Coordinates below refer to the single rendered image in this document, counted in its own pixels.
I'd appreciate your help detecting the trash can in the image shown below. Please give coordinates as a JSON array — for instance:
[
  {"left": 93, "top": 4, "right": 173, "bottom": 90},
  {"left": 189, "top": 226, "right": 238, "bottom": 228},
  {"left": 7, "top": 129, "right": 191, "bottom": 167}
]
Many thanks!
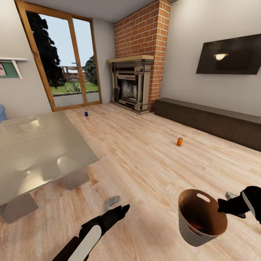
[{"left": 178, "top": 189, "right": 228, "bottom": 247}]

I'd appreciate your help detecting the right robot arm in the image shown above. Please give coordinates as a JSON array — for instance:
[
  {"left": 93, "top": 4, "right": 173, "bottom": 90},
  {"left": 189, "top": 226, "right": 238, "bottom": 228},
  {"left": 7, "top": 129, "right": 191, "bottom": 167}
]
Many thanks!
[{"left": 218, "top": 187, "right": 261, "bottom": 224}]

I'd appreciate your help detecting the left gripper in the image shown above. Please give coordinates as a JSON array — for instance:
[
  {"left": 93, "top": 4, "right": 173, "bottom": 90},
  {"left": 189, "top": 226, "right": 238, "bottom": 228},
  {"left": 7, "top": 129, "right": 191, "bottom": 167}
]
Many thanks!
[{"left": 103, "top": 204, "right": 130, "bottom": 228}]

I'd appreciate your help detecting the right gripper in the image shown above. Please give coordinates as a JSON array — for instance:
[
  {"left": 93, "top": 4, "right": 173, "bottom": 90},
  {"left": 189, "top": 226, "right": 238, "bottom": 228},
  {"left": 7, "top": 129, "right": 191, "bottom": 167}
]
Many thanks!
[{"left": 218, "top": 198, "right": 246, "bottom": 219}]

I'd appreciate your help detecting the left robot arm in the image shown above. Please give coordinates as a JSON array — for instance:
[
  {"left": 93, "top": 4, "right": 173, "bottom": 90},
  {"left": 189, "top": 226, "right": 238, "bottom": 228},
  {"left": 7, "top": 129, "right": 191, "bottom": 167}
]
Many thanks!
[{"left": 52, "top": 195, "right": 130, "bottom": 261}]

